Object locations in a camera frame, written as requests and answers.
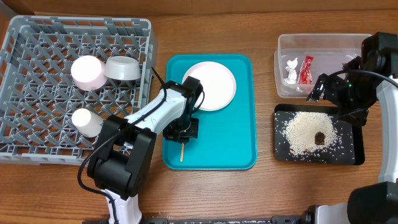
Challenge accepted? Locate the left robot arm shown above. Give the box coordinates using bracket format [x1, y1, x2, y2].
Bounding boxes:
[80, 78, 204, 223]

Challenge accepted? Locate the grey-white bowl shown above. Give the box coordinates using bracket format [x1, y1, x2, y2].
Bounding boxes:
[104, 56, 141, 81]

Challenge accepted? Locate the wooden chopstick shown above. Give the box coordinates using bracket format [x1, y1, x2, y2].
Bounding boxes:
[180, 143, 185, 162]

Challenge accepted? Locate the rice pile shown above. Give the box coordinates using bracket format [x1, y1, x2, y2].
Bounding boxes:
[274, 111, 354, 162]

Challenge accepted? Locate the teal plastic tray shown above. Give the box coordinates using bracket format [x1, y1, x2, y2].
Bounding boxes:
[162, 54, 257, 170]

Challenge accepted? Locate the grey dishwasher rack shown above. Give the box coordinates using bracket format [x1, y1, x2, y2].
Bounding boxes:
[1, 16, 158, 165]

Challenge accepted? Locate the brown food piece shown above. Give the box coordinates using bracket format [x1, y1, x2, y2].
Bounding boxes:
[315, 132, 325, 146]

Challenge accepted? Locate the large white plate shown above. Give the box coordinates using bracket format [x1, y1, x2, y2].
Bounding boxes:
[182, 61, 236, 111]

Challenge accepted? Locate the crumpled white paper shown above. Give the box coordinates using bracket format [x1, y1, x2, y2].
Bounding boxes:
[285, 58, 298, 85]

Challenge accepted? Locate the red snack wrapper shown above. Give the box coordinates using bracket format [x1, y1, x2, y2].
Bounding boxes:
[298, 55, 313, 85]

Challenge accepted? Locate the clear plastic bin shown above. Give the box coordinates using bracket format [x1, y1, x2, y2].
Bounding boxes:
[274, 34, 369, 98]

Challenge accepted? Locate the white cup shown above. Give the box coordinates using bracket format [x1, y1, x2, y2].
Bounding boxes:
[72, 108, 103, 138]

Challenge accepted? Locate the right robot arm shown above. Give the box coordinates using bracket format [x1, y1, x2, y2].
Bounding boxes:
[302, 32, 397, 223]

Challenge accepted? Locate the black tray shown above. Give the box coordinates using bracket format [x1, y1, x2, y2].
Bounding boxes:
[274, 104, 365, 166]

